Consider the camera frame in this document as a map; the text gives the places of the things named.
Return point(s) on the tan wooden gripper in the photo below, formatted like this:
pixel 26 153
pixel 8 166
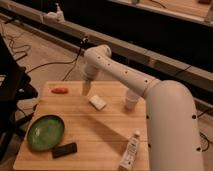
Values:
pixel 86 86

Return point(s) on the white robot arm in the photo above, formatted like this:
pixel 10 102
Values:
pixel 172 124

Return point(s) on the white sponge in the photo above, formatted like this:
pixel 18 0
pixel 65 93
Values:
pixel 97 102

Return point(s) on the white paper cup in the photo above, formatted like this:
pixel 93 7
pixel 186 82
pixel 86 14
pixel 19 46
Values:
pixel 131 99

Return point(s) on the green round plate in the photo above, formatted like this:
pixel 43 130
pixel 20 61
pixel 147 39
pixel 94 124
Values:
pixel 45 133

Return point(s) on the black chair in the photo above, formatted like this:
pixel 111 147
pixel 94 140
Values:
pixel 15 86

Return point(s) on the black rectangular block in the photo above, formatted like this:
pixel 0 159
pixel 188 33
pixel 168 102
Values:
pixel 64 150

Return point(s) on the grey metal rail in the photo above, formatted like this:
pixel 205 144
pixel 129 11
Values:
pixel 159 43

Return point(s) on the white object on rail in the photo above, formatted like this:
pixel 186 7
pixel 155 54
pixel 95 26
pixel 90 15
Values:
pixel 58 15

